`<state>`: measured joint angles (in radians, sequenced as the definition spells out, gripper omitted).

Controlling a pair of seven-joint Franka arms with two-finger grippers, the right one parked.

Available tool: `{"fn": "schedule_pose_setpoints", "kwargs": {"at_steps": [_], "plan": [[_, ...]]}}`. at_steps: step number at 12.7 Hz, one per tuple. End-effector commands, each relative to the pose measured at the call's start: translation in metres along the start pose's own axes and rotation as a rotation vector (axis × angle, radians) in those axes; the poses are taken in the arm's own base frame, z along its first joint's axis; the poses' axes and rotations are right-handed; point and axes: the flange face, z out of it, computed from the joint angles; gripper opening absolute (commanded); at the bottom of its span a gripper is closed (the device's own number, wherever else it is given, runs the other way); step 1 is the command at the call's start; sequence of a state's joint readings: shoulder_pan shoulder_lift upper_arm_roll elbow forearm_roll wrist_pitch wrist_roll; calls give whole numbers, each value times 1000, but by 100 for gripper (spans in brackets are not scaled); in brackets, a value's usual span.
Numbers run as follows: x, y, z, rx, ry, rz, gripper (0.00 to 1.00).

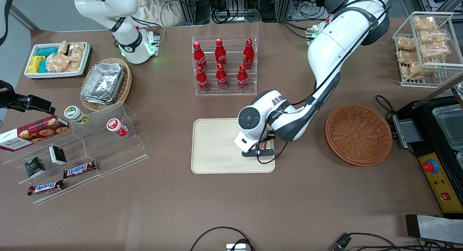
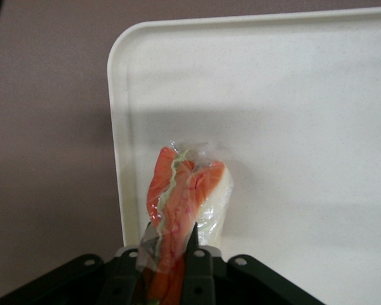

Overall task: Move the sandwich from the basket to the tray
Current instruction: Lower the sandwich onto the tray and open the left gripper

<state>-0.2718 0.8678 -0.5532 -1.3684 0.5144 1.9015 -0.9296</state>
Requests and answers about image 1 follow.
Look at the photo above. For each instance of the small black box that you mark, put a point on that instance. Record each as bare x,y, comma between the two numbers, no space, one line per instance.
35,167

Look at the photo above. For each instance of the green lidded white cup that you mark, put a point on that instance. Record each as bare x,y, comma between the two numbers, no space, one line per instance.
74,113

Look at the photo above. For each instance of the round brown wicker basket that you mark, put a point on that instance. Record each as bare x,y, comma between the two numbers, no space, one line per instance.
358,135

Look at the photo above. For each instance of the red Coca-Cola bottle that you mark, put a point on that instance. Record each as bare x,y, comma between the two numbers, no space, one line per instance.
222,78
242,77
200,57
248,55
202,80
220,54

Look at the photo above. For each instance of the grey black flat panel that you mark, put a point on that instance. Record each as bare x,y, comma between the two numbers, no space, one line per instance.
434,227

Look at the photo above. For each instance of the Snickers chocolate bar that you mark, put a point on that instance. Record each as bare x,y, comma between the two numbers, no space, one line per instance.
79,169
45,187

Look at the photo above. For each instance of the clear acrylic bottle rack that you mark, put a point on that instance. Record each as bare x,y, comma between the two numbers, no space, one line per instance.
224,93

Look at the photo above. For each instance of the clear acrylic stepped stand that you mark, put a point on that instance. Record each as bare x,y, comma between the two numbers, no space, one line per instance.
119,153
76,153

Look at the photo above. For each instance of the red lidded white cup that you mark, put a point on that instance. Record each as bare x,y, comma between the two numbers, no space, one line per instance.
115,126

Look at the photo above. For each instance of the white rectangular snack bin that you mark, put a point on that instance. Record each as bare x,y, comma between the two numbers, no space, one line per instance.
54,75

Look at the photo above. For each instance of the aluminium frame post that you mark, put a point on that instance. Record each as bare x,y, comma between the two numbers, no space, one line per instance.
187,5
284,5

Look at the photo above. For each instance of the small metal connector box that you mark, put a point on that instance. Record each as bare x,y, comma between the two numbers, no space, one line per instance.
235,247

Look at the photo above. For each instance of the bagged rice cracker snack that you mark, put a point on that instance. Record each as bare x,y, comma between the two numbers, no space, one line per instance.
432,37
63,47
76,51
406,43
434,50
75,66
407,57
416,69
58,63
425,23

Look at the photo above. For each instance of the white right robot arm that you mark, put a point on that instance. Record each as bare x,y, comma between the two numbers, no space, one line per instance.
108,5

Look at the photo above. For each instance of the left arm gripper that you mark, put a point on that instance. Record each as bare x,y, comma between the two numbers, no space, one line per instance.
270,136

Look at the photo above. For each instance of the teal snack pack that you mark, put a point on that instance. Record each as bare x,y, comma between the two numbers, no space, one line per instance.
43,66
47,51

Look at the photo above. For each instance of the black sealing machine yellow panel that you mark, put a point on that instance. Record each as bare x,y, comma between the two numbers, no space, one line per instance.
439,186

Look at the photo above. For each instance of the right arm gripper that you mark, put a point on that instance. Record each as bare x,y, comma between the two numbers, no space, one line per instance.
21,101

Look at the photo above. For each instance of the yellow snack pack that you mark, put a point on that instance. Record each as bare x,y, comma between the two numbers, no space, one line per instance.
36,64

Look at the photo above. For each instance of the red tartan cookie box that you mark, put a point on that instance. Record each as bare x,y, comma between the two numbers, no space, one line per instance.
32,133

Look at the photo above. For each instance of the aluminium foil container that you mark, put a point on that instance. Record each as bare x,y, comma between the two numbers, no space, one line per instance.
88,98
106,79

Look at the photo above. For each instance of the small dark box white side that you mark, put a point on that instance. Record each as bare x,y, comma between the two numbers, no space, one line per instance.
58,155

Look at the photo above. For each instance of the oval light wicker basket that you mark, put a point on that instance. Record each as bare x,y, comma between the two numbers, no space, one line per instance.
126,84

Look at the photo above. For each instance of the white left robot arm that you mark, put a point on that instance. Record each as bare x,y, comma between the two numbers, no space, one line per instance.
336,45

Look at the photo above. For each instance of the cream plastic tray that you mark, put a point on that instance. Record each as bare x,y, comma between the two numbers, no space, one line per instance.
217,149

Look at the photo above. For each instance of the beige cloth bag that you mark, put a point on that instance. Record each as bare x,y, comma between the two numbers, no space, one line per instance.
159,10

